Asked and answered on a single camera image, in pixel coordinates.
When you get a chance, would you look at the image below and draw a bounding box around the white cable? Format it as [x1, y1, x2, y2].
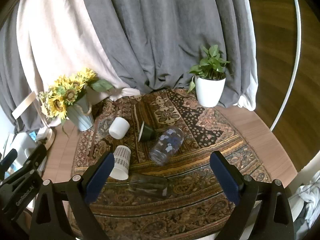
[270, 0, 301, 132]

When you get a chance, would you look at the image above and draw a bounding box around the white ribbed plant pot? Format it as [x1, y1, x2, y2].
[194, 75, 226, 108]

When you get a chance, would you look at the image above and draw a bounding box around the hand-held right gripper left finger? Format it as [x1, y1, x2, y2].
[29, 151, 115, 240]

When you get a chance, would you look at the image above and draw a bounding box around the green potted plant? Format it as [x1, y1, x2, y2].
[187, 44, 231, 93]

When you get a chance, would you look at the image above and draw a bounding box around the white sheer curtain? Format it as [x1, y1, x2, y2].
[236, 0, 259, 112]

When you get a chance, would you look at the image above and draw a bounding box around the white plastic container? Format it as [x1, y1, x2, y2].
[5, 132, 38, 163]

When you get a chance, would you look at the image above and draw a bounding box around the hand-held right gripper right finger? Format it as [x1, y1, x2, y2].
[209, 151, 296, 240]

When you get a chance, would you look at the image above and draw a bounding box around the crumpled white cloth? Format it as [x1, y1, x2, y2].
[292, 170, 320, 230]

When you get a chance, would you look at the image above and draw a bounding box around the beige curtain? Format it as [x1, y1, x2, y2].
[15, 0, 141, 127]

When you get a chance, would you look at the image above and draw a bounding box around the light blue metal bucket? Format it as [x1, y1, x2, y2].
[66, 94, 95, 132]

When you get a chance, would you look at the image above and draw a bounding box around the clear glass cup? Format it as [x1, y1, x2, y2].
[128, 172, 168, 200]

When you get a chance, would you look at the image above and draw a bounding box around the blue floral glass cup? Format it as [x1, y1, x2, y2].
[149, 126, 185, 166]

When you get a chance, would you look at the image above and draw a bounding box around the checkered paper cup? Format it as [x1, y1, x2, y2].
[109, 145, 132, 180]

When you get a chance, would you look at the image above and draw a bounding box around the plain white cup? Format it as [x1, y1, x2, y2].
[109, 117, 130, 139]

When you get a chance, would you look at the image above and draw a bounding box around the grey curtain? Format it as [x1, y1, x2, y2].
[0, 0, 252, 133]

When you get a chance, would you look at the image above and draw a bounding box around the dark green cup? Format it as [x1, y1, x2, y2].
[138, 122, 157, 143]

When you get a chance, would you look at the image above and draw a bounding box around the sunflower bouquet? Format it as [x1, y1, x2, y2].
[39, 67, 114, 137]

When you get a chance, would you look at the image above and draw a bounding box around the round wooden table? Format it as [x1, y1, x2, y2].
[40, 104, 298, 240]

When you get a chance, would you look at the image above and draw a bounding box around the patterned rug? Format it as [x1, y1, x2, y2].
[64, 88, 272, 240]

